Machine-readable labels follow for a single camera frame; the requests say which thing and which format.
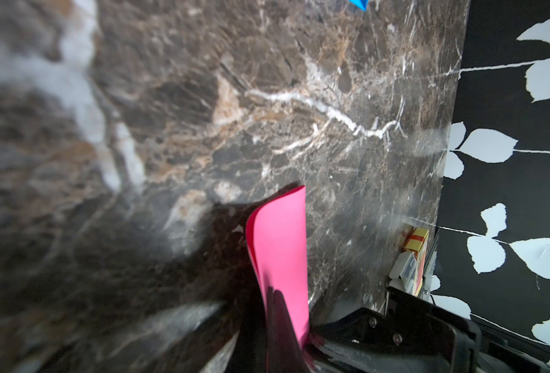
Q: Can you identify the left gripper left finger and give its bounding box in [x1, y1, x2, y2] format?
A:
[224, 287, 267, 373]

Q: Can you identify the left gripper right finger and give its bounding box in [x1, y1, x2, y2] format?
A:
[267, 288, 482, 372]

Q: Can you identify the blue square paper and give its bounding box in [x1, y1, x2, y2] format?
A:
[349, 0, 369, 12]

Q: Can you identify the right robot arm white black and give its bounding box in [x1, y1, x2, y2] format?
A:
[471, 314, 550, 372]

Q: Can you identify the playing card deck box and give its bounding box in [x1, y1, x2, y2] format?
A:
[388, 250, 418, 295]

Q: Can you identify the red playing card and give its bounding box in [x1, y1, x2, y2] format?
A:
[404, 228, 430, 296]

